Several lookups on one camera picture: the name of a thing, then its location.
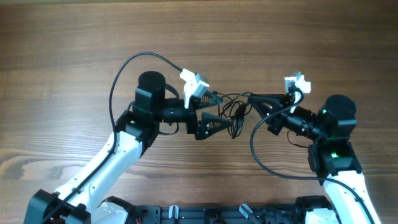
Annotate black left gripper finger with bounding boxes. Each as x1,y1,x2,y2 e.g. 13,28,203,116
198,112,232,139
200,91,223,109

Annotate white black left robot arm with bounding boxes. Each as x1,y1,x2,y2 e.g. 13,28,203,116
24,69,231,223

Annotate thin black cables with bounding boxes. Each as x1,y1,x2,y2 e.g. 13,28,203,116
212,90,253,140

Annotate black right camera cable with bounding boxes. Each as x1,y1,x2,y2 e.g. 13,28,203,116
249,88,376,224

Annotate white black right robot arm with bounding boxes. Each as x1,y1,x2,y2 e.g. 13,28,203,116
249,91,380,223

